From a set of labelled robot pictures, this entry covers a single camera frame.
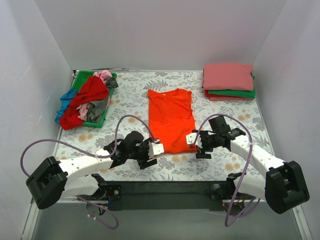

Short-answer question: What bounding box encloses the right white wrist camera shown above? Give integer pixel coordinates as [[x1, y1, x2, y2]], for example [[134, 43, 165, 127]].
[[186, 132, 202, 147]]

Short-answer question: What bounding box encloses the red crumpled t shirt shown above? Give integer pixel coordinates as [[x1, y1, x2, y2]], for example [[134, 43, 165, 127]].
[[59, 76, 109, 131]]

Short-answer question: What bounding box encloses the grey crumpled t shirt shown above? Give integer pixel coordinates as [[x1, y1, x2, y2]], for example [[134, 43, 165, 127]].
[[86, 96, 110, 123]]

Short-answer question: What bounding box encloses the blue crumpled t shirt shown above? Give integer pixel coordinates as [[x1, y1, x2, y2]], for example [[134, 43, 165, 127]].
[[54, 88, 78, 125]]

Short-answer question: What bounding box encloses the orange t shirt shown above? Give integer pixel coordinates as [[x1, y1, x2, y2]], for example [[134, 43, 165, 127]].
[[147, 88, 196, 154]]

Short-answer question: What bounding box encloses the folded light pink t shirt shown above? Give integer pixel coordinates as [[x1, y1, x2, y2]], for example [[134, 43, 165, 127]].
[[209, 96, 254, 101]]

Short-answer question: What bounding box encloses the floral table cloth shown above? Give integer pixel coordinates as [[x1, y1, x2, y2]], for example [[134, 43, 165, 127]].
[[55, 71, 273, 181]]

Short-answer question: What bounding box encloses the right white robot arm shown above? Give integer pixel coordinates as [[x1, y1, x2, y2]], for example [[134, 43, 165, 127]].
[[186, 115, 310, 214]]

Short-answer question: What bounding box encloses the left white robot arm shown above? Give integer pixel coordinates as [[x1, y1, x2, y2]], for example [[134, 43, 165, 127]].
[[26, 131, 164, 210]]

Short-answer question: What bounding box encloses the pink crumpled t shirt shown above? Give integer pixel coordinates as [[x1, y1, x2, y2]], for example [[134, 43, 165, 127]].
[[93, 70, 112, 82]]

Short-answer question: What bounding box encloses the green plastic bin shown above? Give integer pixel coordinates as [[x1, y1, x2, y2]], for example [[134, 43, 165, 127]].
[[71, 69, 119, 128]]

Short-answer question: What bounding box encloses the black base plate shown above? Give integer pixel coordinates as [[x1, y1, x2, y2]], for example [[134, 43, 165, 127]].
[[102, 181, 233, 211]]

